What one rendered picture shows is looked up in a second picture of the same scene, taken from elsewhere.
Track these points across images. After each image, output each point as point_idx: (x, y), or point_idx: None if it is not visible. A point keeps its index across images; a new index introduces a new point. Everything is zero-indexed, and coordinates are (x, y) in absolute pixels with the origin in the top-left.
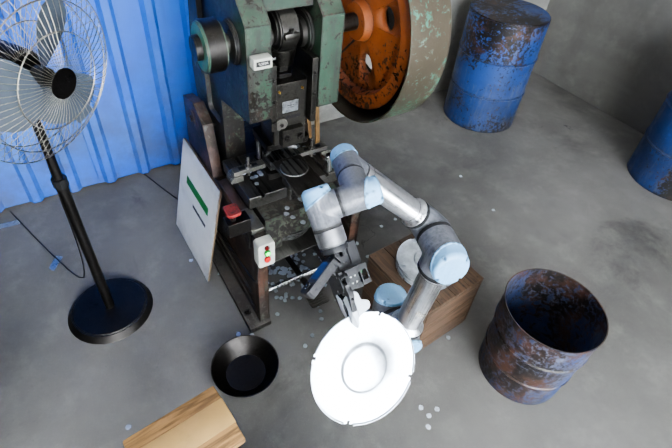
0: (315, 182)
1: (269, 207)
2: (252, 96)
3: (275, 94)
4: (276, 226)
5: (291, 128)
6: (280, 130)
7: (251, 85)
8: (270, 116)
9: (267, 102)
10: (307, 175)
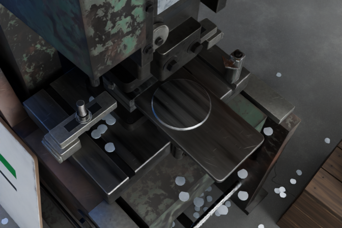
0: (237, 133)
1: (146, 188)
2: (94, 16)
3: None
4: (166, 218)
5: (178, 40)
6: (154, 51)
7: None
8: (141, 41)
9: (134, 14)
10: (215, 118)
